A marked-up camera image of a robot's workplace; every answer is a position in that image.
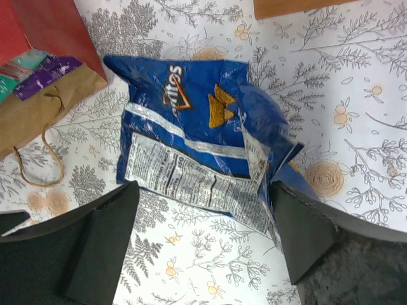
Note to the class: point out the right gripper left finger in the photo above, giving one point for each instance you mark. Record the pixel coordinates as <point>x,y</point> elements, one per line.
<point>74,258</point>

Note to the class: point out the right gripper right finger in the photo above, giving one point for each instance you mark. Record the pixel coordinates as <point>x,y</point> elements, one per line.
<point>333,257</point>

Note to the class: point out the blue chips bag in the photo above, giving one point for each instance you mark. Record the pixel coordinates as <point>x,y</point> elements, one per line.
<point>199,132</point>

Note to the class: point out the purple snack packet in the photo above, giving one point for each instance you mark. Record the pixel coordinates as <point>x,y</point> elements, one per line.
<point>49,71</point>

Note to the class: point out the green white snack packet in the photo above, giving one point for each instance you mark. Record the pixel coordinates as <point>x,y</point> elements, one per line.
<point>16,70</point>

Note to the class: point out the red paper bag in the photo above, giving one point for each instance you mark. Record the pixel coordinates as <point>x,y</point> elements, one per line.
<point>55,27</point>

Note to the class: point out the floral table mat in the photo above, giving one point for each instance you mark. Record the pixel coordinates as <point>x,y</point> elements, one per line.
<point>338,74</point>

